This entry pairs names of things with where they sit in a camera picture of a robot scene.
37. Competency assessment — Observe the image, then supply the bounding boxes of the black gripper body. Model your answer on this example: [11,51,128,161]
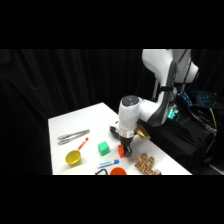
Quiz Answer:
[118,135,135,149]

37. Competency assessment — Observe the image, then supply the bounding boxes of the red cube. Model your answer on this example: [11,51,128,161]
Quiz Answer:
[117,144,127,159]

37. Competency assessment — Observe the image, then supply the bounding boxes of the green cube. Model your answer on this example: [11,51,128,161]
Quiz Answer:
[97,140,111,157]

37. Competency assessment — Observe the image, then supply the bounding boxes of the blue and white marker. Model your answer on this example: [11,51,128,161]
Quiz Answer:
[97,159,120,168]

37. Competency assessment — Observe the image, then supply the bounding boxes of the tan ginger root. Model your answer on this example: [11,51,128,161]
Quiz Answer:
[134,152,163,176]

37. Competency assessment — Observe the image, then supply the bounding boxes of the orange lid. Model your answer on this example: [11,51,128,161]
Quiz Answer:
[109,166,128,176]

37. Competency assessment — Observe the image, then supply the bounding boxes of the black clip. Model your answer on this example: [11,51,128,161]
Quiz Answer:
[94,168,110,176]

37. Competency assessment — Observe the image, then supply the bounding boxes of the red marker pen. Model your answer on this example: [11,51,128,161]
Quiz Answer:
[77,136,90,151]

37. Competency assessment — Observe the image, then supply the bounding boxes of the beige paper sheet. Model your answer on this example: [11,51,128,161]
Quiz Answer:
[54,161,97,176]

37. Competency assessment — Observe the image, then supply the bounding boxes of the yellow cup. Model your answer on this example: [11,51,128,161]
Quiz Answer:
[64,149,83,167]

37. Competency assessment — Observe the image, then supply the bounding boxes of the black cloth-covered robot stand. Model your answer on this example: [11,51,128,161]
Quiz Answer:
[146,99,216,175]

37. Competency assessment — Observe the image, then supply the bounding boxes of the silver metal tongs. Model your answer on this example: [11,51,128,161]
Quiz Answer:
[56,128,91,147]

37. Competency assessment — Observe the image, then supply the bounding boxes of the green base light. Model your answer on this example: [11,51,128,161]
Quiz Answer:
[167,107,180,121]

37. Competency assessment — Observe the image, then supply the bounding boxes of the backlit black keyboard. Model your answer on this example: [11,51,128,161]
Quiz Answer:
[195,91,222,108]

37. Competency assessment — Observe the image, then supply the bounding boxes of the black curtain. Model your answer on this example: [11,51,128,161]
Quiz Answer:
[0,49,224,176]

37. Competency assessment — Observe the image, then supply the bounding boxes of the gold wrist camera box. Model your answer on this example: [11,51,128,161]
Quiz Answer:
[135,122,151,141]

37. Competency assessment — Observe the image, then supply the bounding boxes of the yellow cable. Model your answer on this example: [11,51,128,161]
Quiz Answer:
[208,107,218,136]

